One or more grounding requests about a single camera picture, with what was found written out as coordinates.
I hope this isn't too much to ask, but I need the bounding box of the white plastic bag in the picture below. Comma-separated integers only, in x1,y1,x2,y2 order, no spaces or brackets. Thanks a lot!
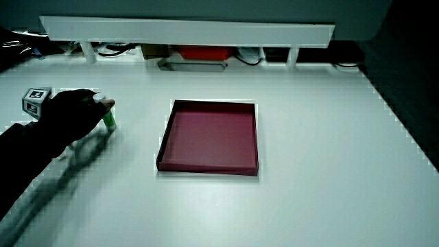
237,46,264,64

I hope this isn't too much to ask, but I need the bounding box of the brown cardboard box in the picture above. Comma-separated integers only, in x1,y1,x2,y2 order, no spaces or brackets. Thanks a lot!
141,43,171,60

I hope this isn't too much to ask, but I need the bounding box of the person's right forearm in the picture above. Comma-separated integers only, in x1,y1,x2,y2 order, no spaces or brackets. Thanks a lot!
0,120,67,220

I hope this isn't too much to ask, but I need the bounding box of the person's right hand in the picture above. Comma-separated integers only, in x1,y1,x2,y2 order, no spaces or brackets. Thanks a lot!
22,87,116,159

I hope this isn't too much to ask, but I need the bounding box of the dark red shallow tray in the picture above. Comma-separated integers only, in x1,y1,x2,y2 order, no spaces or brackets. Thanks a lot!
156,99,259,176

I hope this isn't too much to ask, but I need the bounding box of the green glue stick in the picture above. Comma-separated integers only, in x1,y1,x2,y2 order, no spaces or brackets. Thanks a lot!
93,93,118,132

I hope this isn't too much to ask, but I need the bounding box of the red box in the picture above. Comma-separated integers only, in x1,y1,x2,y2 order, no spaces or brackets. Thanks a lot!
176,45,235,62

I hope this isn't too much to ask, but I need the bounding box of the white raised shelf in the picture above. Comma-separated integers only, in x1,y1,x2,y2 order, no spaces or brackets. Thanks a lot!
39,15,335,68

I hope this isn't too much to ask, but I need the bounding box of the black cable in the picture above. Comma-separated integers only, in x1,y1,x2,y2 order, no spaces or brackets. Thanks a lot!
234,53,264,67
97,43,138,58

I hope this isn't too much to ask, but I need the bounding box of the black box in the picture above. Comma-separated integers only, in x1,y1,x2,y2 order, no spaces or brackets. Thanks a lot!
264,47,291,63

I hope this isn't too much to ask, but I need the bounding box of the grey flat oblong device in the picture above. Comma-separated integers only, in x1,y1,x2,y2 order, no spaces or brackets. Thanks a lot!
157,58,228,73

